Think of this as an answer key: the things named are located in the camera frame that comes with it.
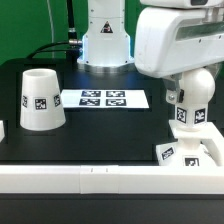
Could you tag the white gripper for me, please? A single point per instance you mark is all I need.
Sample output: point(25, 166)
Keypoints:
point(171, 41)

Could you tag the white lamp bulb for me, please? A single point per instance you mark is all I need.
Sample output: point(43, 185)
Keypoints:
point(198, 86)

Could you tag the white lamp base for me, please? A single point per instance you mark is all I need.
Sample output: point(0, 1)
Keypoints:
point(184, 152)

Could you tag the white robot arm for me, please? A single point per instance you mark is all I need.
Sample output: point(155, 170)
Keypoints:
point(106, 44)

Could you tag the white lamp shade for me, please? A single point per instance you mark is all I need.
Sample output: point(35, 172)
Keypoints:
point(41, 105)

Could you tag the white right fence bar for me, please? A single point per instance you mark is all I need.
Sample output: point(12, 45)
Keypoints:
point(208, 136)

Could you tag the white fence bar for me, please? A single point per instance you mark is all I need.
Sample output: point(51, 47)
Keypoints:
point(2, 133)
point(208, 136)
point(110, 179)

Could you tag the white marker sheet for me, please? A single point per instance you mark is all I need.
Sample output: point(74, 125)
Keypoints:
point(86, 98)

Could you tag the white front fence bar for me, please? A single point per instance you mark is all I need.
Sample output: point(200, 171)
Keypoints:
point(110, 179)

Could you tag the white left fence bar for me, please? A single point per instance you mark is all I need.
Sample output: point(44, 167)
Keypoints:
point(2, 133)

